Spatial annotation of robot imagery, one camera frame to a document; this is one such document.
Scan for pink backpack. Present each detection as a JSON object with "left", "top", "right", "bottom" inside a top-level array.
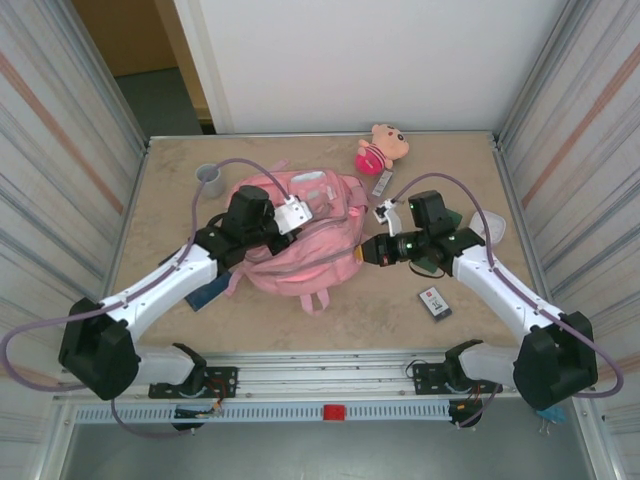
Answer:
[{"left": 224, "top": 159, "right": 369, "bottom": 316}]

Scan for black card box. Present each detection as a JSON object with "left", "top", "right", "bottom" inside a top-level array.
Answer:
[{"left": 417, "top": 285, "right": 455, "bottom": 321}]

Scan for blue book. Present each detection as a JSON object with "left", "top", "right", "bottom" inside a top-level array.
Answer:
[{"left": 183, "top": 272, "right": 234, "bottom": 312}]

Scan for grey plastic cup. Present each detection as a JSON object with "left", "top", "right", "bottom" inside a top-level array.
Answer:
[{"left": 194, "top": 162, "right": 224, "bottom": 199}]

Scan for pink plush toy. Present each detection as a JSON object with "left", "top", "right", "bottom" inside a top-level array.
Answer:
[{"left": 354, "top": 123, "right": 412, "bottom": 176}]

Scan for orange wooden door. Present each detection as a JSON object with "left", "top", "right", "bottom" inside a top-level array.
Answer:
[{"left": 72, "top": 0, "right": 211, "bottom": 121}]

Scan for blue binder clip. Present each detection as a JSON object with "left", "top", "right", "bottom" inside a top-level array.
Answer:
[{"left": 533, "top": 407, "right": 564, "bottom": 437}]

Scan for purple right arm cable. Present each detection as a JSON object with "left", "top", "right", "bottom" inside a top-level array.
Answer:
[{"left": 392, "top": 172, "right": 625, "bottom": 430}]

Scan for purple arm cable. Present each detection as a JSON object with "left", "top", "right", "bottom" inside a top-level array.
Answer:
[
  {"left": 392, "top": 172, "right": 625, "bottom": 430},
  {"left": 0, "top": 158, "right": 301, "bottom": 440}
]

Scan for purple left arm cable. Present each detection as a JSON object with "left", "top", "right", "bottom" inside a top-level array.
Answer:
[{"left": 0, "top": 158, "right": 301, "bottom": 440}]

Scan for aluminium rail frame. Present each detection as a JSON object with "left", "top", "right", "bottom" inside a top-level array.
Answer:
[{"left": 52, "top": 349, "right": 596, "bottom": 404}]

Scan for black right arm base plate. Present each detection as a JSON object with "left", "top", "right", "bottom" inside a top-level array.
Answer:
[{"left": 412, "top": 362, "right": 501, "bottom": 396}]

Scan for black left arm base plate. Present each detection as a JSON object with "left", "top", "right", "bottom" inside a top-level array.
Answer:
[{"left": 148, "top": 366, "right": 239, "bottom": 400}]

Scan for white slotted cable duct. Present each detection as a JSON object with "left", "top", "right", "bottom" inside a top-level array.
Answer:
[{"left": 73, "top": 403, "right": 454, "bottom": 425}]

